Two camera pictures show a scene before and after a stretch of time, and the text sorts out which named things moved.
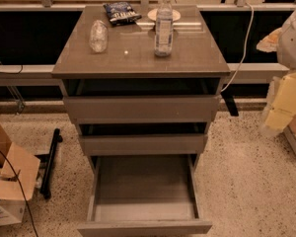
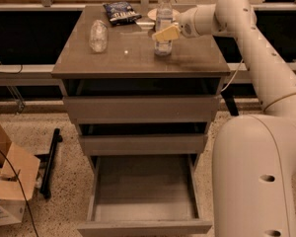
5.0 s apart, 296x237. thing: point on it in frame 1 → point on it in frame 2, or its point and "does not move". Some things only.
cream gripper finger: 270,41 → 190,24
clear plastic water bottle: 164,27 does not move
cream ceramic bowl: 153,15 does not move
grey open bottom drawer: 144,196 does not move
